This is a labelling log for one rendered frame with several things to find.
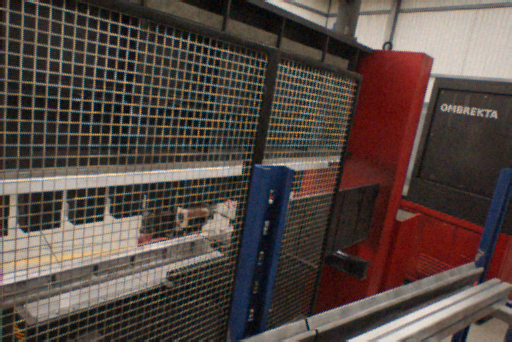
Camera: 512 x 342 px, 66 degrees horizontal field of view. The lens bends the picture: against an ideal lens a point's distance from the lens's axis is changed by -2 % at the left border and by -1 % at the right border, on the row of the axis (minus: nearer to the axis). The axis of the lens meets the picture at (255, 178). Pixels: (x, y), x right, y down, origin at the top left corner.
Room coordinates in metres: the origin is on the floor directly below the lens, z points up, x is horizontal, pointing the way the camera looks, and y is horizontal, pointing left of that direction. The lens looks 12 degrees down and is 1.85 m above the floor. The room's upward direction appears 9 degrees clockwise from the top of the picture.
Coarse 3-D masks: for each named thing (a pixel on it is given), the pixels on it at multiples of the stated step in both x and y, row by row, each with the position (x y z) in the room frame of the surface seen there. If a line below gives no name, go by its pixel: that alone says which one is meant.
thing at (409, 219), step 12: (408, 216) 3.47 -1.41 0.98; (396, 228) 3.21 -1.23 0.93; (408, 228) 3.38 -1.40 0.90; (396, 240) 3.20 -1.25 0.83; (408, 240) 3.45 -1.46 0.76; (396, 252) 3.25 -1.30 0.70; (408, 252) 3.53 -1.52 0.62; (384, 264) 3.23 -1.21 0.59; (396, 264) 3.32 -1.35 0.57; (384, 276) 3.21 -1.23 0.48; (396, 276) 3.39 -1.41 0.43; (384, 288) 3.20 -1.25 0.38
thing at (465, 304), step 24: (408, 288) 0.81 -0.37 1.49; (432, 288) 0.84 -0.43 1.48; (456, 288) 0.93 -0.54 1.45; (480, 288) 0.93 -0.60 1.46; (504, 288) 0.96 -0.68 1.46; (336, 312) 0.66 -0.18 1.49; (360, 312) 0.68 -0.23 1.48; (384, 312) 0.72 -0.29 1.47; (408, 312) 0.81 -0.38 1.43; (432, 312) 0.77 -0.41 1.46; (456, 312) 0.79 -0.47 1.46; (480, 312) 0.88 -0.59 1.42; (264, 336) 0.55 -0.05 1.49; (288, 336) 0.57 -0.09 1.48; (312, 336) 0.58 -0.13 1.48; (336, 336) 0.63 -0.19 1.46; (360, 336) 0.63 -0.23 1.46; (384, 336) 0.66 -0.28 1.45; (408, 336) 0.66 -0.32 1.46; (432, 336) 0.73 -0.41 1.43
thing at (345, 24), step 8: (336, 0) 2.94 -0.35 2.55; (344, 0) 2.90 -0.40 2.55; (352, 0) 2.92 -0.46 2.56; (360, 0) 2.95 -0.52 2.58; (344, 8) 2.94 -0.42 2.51; (352, 8) 2.92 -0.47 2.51; (336, 16) 3.00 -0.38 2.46; (344, 16) 2.93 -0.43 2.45; (352, 16) 2.93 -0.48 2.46; (336, 24) 2.97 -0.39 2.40; (344, 24) 2.93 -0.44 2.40; (352, 24) 2.93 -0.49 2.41; (336, 32) 2.95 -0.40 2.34; (344, 32) 2.74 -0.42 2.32; (352, 32) 2.94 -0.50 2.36
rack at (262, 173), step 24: (264, 168) 0.54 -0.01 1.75; (288, 168) 0.58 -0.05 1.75; (504, 168) 1.16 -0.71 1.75; (264, 192) 0.54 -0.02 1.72; (288, 192) 0.57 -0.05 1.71; (504, 192) 1.13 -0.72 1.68; (264, 216) 0.58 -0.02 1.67; (264, 240) 0.58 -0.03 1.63; (480, 240) 1.15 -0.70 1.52; (240, 264) 0.55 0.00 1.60; (264, 264) 0.59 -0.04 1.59; (480, 264) 1.13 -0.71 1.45; (240, 288) 0.55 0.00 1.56; (264, 288) 0.59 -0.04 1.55; (240, 312) 0.54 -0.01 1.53; (264, 312) 0.57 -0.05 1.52; (504, 312) 0.96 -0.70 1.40; (240, 336) 0.54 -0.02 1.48; (456, 336) 1.14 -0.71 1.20
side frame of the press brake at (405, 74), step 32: (384, 64) 3.05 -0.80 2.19; (416, 64) 2.90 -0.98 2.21; (384, 96) 3.02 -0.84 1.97; (416, 96) 2.93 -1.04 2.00; (352, 128) 3.14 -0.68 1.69; (384, 128) 2.98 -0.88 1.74; (416, 128) 3.06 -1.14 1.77; (352, 160) 3.11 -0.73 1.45; (384, 160) 2.95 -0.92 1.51; (320, 192) 3.25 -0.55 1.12; (384, 192) 2.91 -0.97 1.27; (384, 224) 2.90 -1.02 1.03; (384, 256) 3.04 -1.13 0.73; (320, 288) 3.13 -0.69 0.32; (352, 288) 2.96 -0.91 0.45
